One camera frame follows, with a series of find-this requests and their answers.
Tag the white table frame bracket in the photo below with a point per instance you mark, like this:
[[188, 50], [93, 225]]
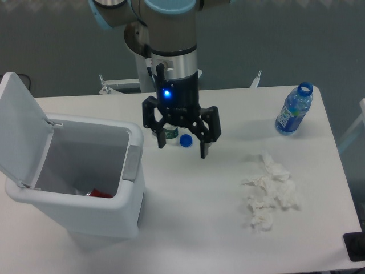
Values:
[[256, 80]]

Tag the black device at edge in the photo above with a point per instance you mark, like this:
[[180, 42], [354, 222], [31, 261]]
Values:
[[354, 243]]

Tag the blue water bottle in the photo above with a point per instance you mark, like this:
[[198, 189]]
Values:
[[295, 107]]

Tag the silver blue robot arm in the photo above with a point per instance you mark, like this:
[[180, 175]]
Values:
[[165, 33]]

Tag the clear green label bottle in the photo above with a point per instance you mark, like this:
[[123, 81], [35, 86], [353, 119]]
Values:
[[171, 133]]

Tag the white trash can lid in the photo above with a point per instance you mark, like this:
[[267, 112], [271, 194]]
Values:
[[26, 133]]

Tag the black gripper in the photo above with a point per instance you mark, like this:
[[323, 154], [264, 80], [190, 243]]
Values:
[[178, 103]]

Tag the crumpled white tissue pile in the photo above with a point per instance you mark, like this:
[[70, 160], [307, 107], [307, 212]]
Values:
[[277, 189]]

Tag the red item inside can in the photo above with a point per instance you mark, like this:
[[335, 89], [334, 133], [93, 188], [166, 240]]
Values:
[[96, 193]]

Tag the blue bottle cap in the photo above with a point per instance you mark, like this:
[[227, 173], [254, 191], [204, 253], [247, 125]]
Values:
[[185, 140]]

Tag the white trash can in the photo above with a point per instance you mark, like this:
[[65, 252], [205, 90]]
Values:
[[87, 153]]

